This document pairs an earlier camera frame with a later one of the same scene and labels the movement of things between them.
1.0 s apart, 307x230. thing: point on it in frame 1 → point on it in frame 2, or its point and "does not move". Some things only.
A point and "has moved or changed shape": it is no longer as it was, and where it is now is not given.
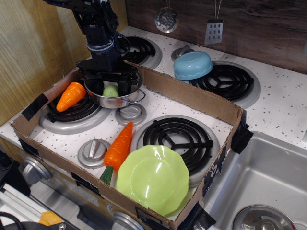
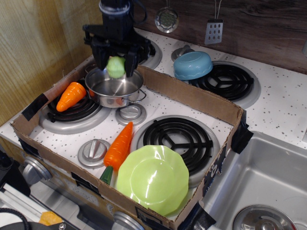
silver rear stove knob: x=178 y=51 does not move
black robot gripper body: x=110 y=63 → x=117 y=35
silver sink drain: x=262 y=217 does not move
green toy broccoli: x=111 y=91 has moved or changed shape
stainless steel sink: x=267 y=171 does not move
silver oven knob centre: x=123 y=221 does not move
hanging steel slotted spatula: x=214 y=28 does not move
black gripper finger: x=124 y=87 → x=131 y=62
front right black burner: x=194 y=139 does not move
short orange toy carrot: x=73 y=93 does not move
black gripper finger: x=96 y=86 → x=101 y=52
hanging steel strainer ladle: x=166 y=19 does not move
